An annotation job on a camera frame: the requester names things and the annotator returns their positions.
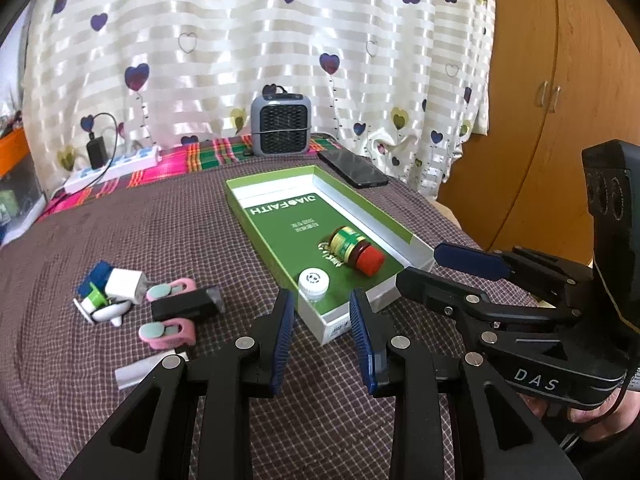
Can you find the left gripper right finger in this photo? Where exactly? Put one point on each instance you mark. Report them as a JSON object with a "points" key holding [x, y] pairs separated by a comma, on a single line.
{"points": [[495, 435]]}

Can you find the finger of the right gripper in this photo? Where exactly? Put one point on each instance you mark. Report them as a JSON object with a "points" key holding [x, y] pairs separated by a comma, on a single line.
{"points": [[471, 261], [441, 295]]}

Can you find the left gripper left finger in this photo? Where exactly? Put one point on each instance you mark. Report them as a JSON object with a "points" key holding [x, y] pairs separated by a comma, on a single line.
{"points": [[194, 413]]}

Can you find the silver lighter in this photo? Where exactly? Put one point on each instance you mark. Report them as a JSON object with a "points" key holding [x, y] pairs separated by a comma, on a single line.
{"points": [[131, 375]]}

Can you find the pink clip front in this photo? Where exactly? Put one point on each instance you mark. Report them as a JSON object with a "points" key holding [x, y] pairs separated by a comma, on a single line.
{"points": [[169, 334]]}

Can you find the pink clip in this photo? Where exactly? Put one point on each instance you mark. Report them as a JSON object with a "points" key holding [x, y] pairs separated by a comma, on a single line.
{"points": [[165, 290], [169, 334]]}

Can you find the red cap medicine bottle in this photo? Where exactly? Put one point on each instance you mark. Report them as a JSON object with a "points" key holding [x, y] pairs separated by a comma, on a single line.
{"points": [[356, 251]]}

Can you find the white black oval gadget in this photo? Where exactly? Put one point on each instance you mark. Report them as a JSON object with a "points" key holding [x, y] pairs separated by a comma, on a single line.
{"points": [[112, 313]]}

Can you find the round grey white device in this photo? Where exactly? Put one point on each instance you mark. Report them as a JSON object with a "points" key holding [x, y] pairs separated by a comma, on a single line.
{"points": [[313, 284]]}

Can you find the green white spool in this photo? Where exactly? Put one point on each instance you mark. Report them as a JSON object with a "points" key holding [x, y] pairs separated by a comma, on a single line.
{"points": [[92, 303]]}

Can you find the white usb charger plug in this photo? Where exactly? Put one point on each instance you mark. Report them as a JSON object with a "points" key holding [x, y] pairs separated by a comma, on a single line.
{"points": [[127, 285]]}

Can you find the pink clip back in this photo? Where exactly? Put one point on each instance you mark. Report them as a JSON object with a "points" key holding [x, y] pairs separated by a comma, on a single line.
{"points": [[165, 290]]}

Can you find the blue usb stick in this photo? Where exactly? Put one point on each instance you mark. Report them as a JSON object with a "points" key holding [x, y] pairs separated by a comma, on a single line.
{"points": [[96, 278]]}

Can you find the right hand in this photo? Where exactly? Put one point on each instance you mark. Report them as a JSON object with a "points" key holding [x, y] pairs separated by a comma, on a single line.
{"points": [[612, 417]]}

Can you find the green white cardboard box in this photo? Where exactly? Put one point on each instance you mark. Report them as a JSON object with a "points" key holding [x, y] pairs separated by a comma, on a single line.
{"points": [[289, 215]]}

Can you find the black smartphone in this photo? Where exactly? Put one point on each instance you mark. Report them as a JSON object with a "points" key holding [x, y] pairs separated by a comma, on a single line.
{"points": [[354, 169]]}

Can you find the wooden wardrobe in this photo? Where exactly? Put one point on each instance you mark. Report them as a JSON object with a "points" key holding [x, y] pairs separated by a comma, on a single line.
{"points": [[564, 76]]}

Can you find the heart pattern curtain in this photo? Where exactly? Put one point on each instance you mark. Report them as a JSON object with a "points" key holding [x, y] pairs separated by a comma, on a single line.
{"points": [[402, 82]]}

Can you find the grey portable fan heater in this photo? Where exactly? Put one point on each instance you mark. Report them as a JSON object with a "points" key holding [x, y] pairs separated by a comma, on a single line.
{"points": [[280, 122]]}

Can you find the orange lid storage bin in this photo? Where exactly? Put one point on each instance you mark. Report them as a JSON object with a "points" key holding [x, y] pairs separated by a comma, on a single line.
{"points": [[21, 197]]}

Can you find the colourful plaid cloth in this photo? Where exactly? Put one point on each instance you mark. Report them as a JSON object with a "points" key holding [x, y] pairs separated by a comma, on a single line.
{"points": [[173, 163]]}

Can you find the white power strip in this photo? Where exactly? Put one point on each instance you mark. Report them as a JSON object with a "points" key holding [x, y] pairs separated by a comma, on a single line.
{"points": [[143, 159]]}

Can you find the black charger adapter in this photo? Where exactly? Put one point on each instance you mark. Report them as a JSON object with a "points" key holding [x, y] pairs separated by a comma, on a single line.
{"points": [[96, 151]]}

